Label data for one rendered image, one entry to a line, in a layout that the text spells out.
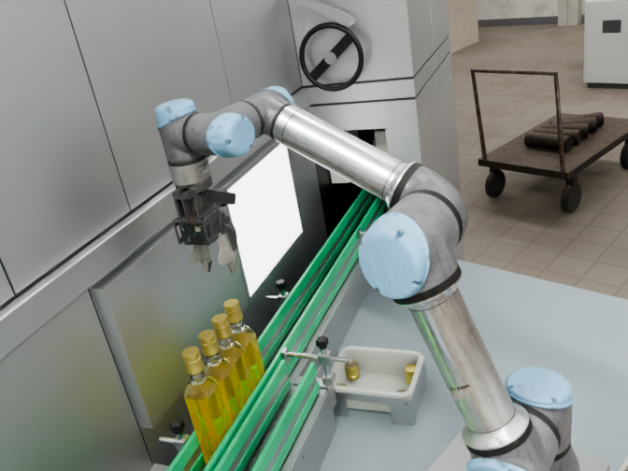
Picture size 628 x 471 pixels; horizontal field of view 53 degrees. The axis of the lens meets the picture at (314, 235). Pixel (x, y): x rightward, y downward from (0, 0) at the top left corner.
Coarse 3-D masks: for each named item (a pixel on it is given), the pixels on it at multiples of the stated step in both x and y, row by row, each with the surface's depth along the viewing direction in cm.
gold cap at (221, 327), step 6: (216, 318) 130; (222, 318) 130; (216, 324) 129; (222, 324) 129; (228, 324) 130; (216, 330) 130; (222, 330) 129; (228, 330) 130; (216, 336) 131; (222, 336) 130; (228, 336) 130
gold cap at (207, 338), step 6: (210, 330) 126; (198, 336) 125; (204, 336) 124; (210, 336) 124; (204, 342) 124; (210, 342) 124; (216, 342) 126; (204, 348) 125; (210, 348) 125; (216, 348) 126; (204, 354) 126; (210, 354) 125
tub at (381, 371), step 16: (352, 352) 167; (368, 352) 165; (384, 352) 164; (400, 352) 162; (416, 352) 161; (336, 368) 161; (368, 368) 167; (384, 368) 166; (400, 368) 164; (416, 368) 155; (352, 384) 164; (368, 384) 163; (384, 384) 162; (400, 384) 161
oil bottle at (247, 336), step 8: (248, 328) 138; (232, 336) 136; (240, 336) 136; (248, 336) 137; (248, 344) 136; (256, 344) 140; (248, 352) 137; (256, 352) 140; (256, 360) 140; (256, 368) 140; (256, 376) 140; (256, 384) 141
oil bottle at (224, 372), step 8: (224, 360) 129; (208, 368) 127; (216, 368) 126; (224, 368) 127; (232, 368) 129; (216, 376) 126; (224, 376) 127; (232, 376) 129; (224, 384) 127; (232, 384) 129; (224, 392) 128; (232, 392) 130; (240, 392) 133; (224, 400) 128; (232, 400) 130; (240, 400) 133; (232, 408) 130; (240, 408) 133; (232, 416) 130
